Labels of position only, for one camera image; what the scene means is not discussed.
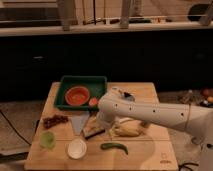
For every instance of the dark brown bowl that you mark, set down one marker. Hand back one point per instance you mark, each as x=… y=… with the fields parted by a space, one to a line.
x=128 y=96

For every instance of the green plastic cup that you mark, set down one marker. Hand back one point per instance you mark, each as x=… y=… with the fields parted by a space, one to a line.
x=47 y=140

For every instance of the orange bowl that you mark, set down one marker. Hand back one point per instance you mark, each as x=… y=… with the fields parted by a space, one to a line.
x=77 y=96

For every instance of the bunch of dark grapes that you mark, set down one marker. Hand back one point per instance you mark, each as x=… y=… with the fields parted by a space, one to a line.
x=49 y=122

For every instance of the orange toy carrot piece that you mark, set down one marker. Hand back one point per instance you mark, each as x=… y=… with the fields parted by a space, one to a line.
x=93 y=101

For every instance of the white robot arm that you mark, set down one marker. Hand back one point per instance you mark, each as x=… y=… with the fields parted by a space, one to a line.
x=194 y=120

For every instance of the green plastic tray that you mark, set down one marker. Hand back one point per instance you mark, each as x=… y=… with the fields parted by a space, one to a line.
x=97 y=86

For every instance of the white plastic cup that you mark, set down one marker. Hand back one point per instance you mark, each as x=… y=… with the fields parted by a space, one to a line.
x=77 y=149

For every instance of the yellow banana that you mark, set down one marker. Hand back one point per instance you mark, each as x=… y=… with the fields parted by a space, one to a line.
x=126 y=127

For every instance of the spice bottle rack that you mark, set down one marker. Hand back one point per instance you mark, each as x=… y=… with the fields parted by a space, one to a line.
x=203 y=97

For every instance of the green chili pepper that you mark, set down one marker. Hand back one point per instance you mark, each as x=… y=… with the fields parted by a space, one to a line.
x=106 y=146

